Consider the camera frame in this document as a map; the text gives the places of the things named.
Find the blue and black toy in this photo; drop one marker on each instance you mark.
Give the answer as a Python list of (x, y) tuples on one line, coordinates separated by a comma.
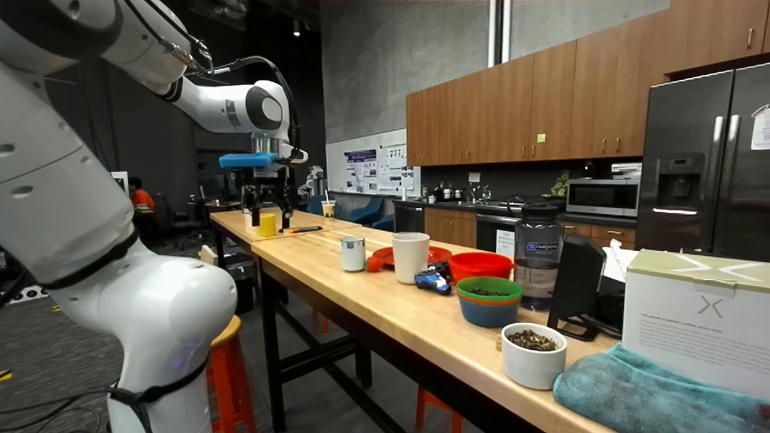
[(434, 280)]

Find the black refrigerator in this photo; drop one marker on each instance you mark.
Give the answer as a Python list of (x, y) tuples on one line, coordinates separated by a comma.
[(705, 166)]

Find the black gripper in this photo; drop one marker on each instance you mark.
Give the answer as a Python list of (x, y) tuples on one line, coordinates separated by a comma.
[(268, 190)]

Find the white tall cup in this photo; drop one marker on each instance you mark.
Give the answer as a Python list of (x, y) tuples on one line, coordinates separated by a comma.
[(410, 256)]

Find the wooden upper cabinets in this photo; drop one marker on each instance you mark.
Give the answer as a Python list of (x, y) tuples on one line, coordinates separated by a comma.
[(581, 98)]

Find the small white can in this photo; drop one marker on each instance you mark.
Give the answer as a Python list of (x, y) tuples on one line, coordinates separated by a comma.
[(351, 254)]

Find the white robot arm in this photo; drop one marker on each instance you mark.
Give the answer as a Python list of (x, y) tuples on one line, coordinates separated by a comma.
[(73, 226)]

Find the white cardboard box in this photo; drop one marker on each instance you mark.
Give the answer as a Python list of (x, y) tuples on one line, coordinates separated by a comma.
[(702, 315)]

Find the red bowl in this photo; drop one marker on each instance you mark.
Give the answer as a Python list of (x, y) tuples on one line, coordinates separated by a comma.
[(465, 264)]

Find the green and blue bowl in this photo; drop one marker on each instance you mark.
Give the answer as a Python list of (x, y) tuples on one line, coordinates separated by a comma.
[(490, 301)]

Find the white ramekin with contents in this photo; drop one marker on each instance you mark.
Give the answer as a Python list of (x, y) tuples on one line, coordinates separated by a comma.
[(532, 353)]

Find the teal cloth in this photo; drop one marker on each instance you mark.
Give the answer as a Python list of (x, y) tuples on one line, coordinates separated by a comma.
[(629, 392)]

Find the orange stool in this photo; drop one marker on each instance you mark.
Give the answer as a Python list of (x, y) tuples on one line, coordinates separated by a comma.
[(229, 388)]

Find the red plate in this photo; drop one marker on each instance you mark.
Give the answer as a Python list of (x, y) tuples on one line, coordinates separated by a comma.
[(385, 261)]

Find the yellow mug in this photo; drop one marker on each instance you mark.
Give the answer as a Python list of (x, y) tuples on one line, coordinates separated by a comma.
[(268, 224)]

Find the silver microwave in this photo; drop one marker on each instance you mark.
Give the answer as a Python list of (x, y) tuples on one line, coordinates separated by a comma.
[(603, 196)]

